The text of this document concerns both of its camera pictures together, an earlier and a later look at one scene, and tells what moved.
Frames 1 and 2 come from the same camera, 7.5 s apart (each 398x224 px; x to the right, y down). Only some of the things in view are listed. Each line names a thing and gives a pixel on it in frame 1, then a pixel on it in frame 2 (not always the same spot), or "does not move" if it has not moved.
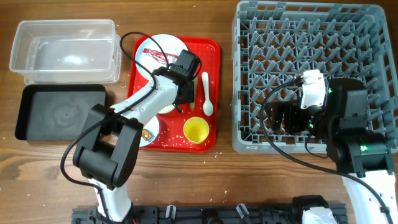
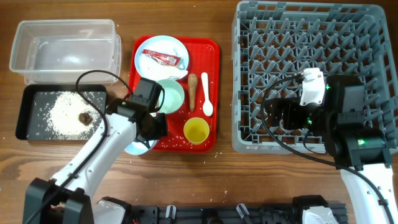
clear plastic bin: (66, 51) does not move
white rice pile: (166, 109) → (71, 116)
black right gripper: (293, 109) does not move
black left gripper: (189, 96) → (162, 129)
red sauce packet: (158, 55) does not move
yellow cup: (196, 130) does not move
